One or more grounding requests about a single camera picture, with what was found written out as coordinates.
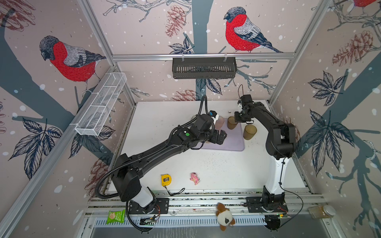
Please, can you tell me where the pink plastic cup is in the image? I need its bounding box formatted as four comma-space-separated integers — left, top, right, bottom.
215, 116, 225, 130

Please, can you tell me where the brown textured cup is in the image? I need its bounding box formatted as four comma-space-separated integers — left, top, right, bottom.
243, 125, 258, 140
227, 117, 238, 130

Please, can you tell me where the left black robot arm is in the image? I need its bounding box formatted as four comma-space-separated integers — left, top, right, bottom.
94, 96, 227, 214

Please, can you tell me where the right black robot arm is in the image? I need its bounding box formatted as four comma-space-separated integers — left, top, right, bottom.
234, 94, 297, 212

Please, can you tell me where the lavender plastic tray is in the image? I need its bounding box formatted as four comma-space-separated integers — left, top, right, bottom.
202, 119, 245, 151

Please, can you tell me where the small pink toy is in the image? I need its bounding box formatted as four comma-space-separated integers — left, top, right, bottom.
190, 172, 200, 185

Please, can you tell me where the yellow tape measure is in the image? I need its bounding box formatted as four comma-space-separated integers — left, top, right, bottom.
161, 174, 172, 187

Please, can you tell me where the brown white plush toy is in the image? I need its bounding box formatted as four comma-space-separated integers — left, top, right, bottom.
216, 203, 236, 231

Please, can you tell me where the clear plastic jar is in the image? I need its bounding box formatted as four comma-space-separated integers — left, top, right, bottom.
308, 205, 336, 219

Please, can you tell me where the green snack packet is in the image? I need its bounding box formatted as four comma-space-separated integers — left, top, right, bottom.
106, 210, 125, 225

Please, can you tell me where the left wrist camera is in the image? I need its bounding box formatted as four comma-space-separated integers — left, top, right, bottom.
208, 110, 219, 124

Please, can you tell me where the black hanging wall basket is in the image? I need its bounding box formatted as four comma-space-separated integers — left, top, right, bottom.
172, 57, 237, 79

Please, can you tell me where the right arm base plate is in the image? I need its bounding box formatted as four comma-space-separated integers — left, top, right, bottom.
245, 196, 289, 213

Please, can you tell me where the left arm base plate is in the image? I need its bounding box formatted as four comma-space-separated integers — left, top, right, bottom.
126, 198, 169, 215

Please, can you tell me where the white wire mesh basket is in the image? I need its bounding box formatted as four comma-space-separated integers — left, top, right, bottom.
75, 72, 127, 136

